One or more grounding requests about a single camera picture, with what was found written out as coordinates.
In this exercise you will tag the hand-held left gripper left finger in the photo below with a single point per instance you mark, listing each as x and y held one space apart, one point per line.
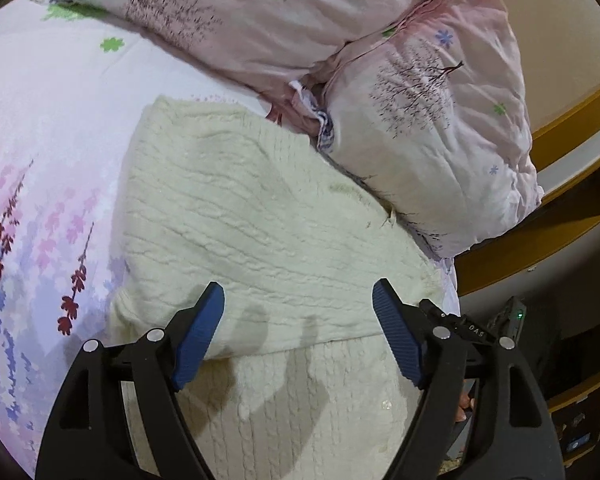
200 327

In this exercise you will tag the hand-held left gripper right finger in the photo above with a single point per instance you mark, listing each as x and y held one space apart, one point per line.
397 330

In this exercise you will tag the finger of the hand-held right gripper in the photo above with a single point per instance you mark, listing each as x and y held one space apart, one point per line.
467 329

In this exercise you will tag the cream knitted sweater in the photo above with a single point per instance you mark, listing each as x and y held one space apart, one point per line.
260 240

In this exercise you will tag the wooden cabinet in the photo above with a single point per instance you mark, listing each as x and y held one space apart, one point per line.
582 410

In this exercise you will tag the small pink floral pillow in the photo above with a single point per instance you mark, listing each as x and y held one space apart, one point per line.
430 130

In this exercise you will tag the blue plaid cloth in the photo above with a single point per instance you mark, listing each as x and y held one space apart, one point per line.
325 127

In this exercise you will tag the floral bed sheet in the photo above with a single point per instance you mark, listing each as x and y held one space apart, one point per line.
45 175

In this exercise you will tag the pink floral quilt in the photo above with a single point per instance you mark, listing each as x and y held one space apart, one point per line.
240 15

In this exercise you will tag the wooden bed frame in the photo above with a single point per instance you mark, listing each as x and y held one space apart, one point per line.
570 125

